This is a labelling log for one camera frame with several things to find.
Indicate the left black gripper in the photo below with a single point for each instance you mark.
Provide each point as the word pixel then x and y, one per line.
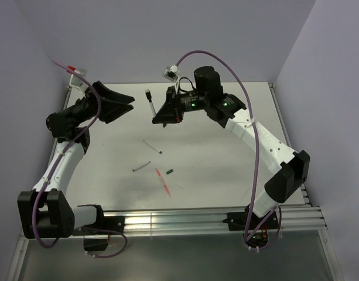
pixel 112 112

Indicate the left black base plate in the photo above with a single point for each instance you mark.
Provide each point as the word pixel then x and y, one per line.
pixel 106 225

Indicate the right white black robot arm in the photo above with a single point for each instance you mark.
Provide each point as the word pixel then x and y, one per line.
pixel 289 168

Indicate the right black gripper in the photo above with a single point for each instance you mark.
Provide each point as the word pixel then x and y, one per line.
pixel 171 112

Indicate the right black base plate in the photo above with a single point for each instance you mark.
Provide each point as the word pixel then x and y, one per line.
pixel 236 221

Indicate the grey pen diagonal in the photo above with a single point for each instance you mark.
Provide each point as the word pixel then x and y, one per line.
pixel 141 166

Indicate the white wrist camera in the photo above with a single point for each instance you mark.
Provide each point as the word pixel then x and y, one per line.
pixel 75 82
pixel 172 74

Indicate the black box under rail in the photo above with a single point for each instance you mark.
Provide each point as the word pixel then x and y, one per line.
pixel 95 244

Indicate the aluminium rail frame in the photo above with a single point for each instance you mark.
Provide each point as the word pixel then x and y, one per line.
pixel 207 221

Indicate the red pen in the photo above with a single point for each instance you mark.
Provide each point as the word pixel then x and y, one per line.
pixel 163 182

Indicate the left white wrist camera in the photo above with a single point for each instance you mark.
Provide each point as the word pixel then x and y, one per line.
pixel 75 82

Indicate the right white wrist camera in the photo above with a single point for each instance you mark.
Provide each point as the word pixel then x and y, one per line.
pixel 172 74

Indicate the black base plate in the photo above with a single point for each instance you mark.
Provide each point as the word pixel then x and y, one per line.
pixel 106 225
pixel 236 221

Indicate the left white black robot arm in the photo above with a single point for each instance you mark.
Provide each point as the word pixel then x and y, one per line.
pixel 44 211

